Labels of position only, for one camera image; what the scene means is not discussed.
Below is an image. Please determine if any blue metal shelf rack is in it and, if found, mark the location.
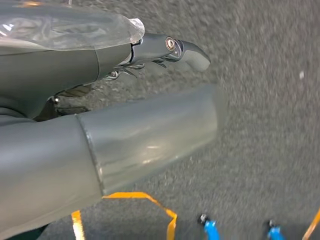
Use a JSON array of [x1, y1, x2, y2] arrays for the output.
[[262, 220, 288, 240], [197, 213, 222, 240]]

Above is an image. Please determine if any yellow floor tape outline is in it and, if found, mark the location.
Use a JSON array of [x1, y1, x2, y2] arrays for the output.
[[302, 207, 320, 240], [71, 191, 178, 240]]

